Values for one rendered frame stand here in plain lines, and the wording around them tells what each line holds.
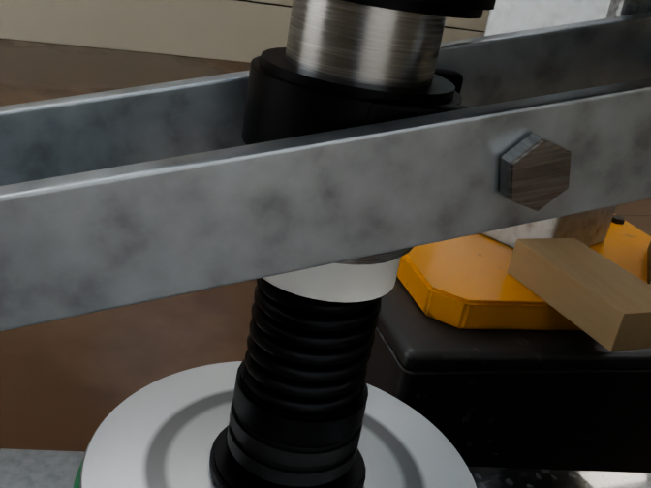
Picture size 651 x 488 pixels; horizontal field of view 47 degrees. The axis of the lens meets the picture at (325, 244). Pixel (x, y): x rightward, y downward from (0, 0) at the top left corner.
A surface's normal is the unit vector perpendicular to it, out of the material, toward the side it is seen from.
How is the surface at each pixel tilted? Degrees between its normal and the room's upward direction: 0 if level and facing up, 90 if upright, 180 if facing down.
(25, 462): 0
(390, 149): 90
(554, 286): 90
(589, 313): 90
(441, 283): 0
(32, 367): 0
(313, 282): 90
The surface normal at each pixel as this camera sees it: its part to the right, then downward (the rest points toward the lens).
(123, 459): 0.16, -0.91
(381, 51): 0.18, 0.41
